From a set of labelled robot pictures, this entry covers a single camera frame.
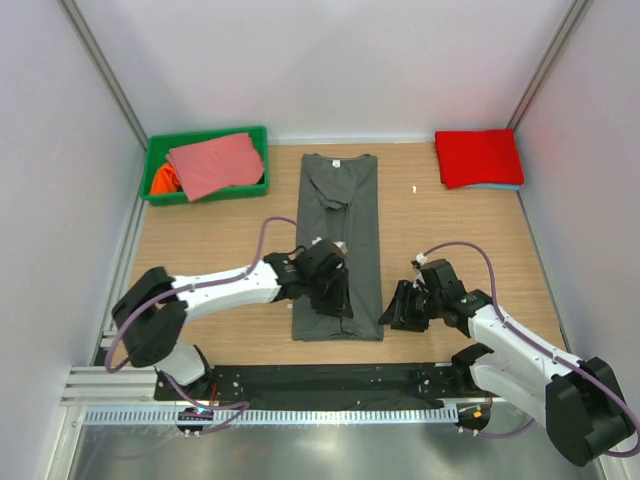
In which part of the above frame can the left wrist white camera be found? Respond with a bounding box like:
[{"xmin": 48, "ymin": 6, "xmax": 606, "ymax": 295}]
[{"xmin": 334, "ymin": 241, "xmax": 348, "ymax": 256}]

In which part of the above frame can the aluminium frame rail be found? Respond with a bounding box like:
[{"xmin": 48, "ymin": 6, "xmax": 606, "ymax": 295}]
[{"xmin": 59, "ymin": 365, "xmax": 161, "ymax": 407}]

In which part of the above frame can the white slotted cable duct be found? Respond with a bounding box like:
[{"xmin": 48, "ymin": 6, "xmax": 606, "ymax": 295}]
[{"xmin": 83, "ymin": 405, "xmax": 458, "ymax": 427}]

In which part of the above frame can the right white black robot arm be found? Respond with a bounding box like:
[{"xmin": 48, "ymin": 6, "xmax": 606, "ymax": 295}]
[{"xmin": 379, "ymin": 259, "xmax": 639, "ymax": 466}]

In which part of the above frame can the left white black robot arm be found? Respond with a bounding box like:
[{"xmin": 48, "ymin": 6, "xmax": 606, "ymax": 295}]
[{"xmin": 112, "ymin": 238, "xmax": 353, "ymax": 400}]

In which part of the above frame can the light blue folded t shirt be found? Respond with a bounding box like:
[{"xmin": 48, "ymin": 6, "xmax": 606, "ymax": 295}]
[{"xmin": 467, "ymin": 183, "xmax": 520, "ymax": 191}]

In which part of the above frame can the orange t shirt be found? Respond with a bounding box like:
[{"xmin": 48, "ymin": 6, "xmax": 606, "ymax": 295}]
[{"xmin": 149, "ymin": 162, "xmax": 182, "ymax": 196}]

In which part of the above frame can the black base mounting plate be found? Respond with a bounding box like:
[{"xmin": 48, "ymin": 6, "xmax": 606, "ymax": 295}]
[{"xmin": 184, "ymin": 363, "xmax": 490, "ymax": 411}]

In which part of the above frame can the pink folded t shirt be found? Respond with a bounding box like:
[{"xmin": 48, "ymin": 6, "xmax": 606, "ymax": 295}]
[{"xmin": 166, "ymin": 132, "xmax": 265, "ymax": 202}]

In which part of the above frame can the wrist white camera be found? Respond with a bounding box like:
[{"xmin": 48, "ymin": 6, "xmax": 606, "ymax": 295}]
[
  {"xmin": 411, "ymin": 252, "xmax": 429, "ymax": 272},
  {"xmin": 334, "ymin": 241, "xmax": 348, "ymax": 256}
]

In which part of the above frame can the green plastic bin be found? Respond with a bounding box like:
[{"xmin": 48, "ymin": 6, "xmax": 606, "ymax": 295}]
[{"xmin": 140, "ymin": 126, "xmax": 269, "ymax": 206}]

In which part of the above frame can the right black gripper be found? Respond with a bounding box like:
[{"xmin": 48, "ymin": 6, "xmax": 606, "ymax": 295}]
[{"xmin": 378, "ymin": 279, "xmax": 443, "ymax": 333}]

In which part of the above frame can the grey t shirt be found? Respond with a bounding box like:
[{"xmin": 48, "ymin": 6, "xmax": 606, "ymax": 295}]
[{"xmin": 292, "ymin": 154, "xmax": 384, "ymax": 341}]

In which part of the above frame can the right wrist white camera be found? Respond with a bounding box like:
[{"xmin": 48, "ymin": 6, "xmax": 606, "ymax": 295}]
[{"xmin": 411, "ymin": 252, "xmax": 429, "ymax": 272}]

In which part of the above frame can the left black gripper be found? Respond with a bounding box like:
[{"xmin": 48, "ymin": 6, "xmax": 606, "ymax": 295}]
[{"xmin": 305, "ymin": 267, "xmax": 354, "ymax": 319}]

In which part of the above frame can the red folded t shirt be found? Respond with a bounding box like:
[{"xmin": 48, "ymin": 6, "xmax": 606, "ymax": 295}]
[{"xmin": 435, "ymin": 129, "xmax": 525, "ymax": 189}]

